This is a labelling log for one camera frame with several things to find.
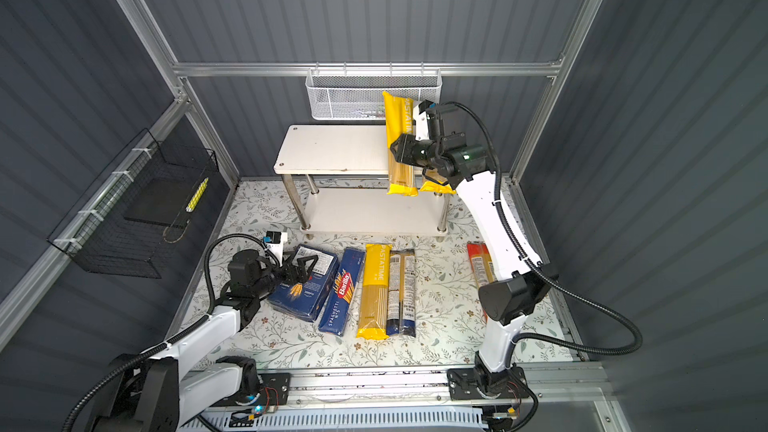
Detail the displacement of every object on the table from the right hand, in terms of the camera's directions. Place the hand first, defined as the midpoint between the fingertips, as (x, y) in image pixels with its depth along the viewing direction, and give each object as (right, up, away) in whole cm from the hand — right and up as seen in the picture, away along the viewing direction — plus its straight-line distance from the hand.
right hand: (399, 148), depth 73 cm
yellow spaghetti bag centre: (-7, -47, +9) cm, 49 cm away
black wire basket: (-66, -12, +4) cm, 67 cm away
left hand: (-27, -29, +12) cm, 41 cm away
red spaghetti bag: (+27, -34, +20) cm, 47 cm away
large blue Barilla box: (-27, -41, +9) cm, 50 cm away
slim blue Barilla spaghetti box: (-17, -43, +11) cm, 48 cm away
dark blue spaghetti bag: (+1, -42, +12) cm, 44 cm away
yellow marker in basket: (-54, -12, +5) cm, 55 cm away
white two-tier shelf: (-24, -3, +50) cm, 56 cm away
